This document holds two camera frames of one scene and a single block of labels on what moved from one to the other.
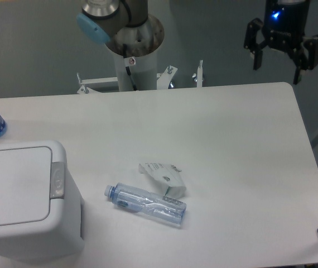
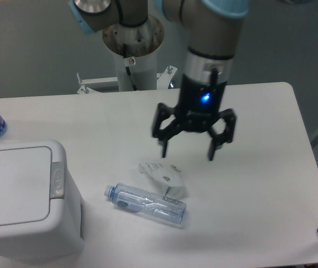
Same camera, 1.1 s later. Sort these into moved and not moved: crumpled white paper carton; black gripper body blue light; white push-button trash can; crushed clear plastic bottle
Moved: black gripper body blue light
Not moved: white push-button trash can; crumpled white paper carton; crushed clear plastic bottle
